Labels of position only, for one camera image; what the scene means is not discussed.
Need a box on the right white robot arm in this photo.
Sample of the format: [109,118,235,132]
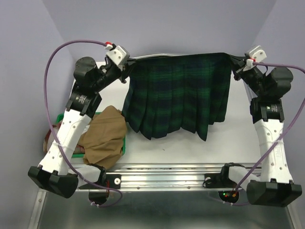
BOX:
[219,59,305,207]

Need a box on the dark green plaid skirt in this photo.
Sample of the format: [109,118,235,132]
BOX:
[122,52,240,140]

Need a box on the tan brown skirt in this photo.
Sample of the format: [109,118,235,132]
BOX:
[78,105,127,169]

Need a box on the green plastic tray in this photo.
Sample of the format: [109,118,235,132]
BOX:
[56,113,126,158]

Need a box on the aluminium frame rail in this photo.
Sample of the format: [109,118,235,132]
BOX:
[38,163,291,194]

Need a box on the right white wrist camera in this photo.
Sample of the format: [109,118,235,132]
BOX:
[243,45,267,71]

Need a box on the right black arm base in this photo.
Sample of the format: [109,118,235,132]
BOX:
[203,173,237,188]

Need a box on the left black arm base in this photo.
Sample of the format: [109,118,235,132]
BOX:
[79,173,122,190]

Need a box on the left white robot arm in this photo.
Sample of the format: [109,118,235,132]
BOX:
[28,57,134,198]

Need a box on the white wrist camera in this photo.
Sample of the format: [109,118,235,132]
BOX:
[105,42,130,66]
[243,45,267,71]

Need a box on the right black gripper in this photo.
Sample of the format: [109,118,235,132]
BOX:
[230,53,268,98]

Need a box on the red white plaid skirt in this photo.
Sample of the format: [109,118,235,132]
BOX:
[43,121,61,154]

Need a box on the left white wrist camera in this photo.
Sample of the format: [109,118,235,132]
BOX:
[105,42,130,66]

